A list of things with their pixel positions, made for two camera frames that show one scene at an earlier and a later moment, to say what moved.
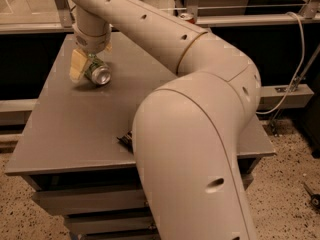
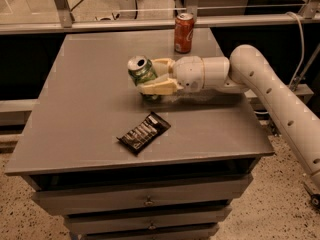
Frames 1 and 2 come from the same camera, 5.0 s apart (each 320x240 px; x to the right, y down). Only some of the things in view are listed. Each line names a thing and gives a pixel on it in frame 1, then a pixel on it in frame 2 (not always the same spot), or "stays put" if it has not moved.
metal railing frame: (310, 13) stays put
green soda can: (97, 70) to (142, 70)
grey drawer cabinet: (77, 144) stays put
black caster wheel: (314, 198) stays put
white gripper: (92, 41) to (188, 73)
